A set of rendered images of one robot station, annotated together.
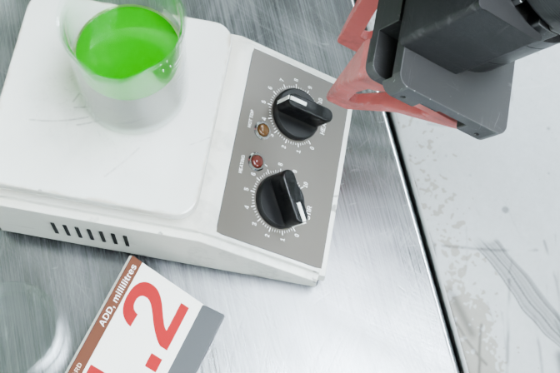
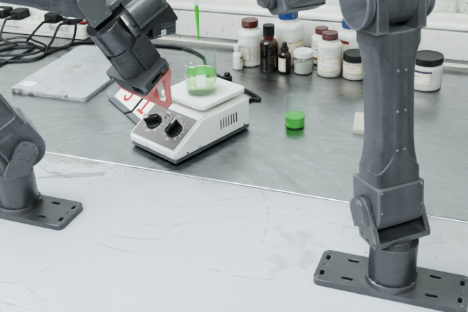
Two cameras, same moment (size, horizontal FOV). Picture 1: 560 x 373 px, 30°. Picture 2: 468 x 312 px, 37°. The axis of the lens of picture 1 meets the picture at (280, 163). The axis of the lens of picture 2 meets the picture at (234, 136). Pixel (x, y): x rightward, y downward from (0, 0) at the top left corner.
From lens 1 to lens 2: 1.34 m
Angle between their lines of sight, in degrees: 78
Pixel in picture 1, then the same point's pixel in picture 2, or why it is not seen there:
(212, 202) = not seen: hidden behind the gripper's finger
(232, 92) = (188, 113)
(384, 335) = (106, 150)
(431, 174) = (136, 172)
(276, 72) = (188, 126)
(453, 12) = not seen: hidden behind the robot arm
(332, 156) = (157, 140)
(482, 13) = not seen: hidden behind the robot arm
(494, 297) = (90, 169)
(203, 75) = (193, 100)
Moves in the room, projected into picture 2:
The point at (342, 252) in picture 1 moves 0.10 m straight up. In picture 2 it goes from (135, 151) to (129, 102)
